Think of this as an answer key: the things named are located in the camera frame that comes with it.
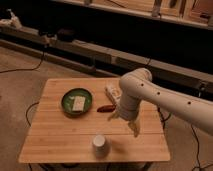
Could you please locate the wooden table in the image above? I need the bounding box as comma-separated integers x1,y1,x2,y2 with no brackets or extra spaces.
19,78,170,163

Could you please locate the black floor cable left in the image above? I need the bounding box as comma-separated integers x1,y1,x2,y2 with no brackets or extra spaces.
0,49,46,128

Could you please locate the white paper cup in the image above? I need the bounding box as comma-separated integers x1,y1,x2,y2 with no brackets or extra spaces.
92,135,109,158

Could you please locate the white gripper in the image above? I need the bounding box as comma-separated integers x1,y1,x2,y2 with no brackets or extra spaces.
108,99,140,137

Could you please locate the white block in bowl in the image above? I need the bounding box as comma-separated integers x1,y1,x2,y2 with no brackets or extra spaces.
72,96,85,112

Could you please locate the white plastic bottle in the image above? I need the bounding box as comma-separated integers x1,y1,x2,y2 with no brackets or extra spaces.
105,84,121,105

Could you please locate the white object on ledge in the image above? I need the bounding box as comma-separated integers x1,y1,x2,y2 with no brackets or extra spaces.
0,9,22,29

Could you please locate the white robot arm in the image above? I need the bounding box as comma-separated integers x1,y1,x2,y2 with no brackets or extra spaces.
114,68,213,136

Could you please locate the green ceramic bowl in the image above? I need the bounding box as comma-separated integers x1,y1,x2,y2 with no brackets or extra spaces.
61,88,93,117

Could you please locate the dark round object on ledge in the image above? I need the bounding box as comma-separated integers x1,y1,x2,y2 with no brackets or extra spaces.
57,29,75,42

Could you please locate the dark red chili pepper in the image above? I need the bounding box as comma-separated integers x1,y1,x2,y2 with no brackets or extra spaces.
97,105,116,113

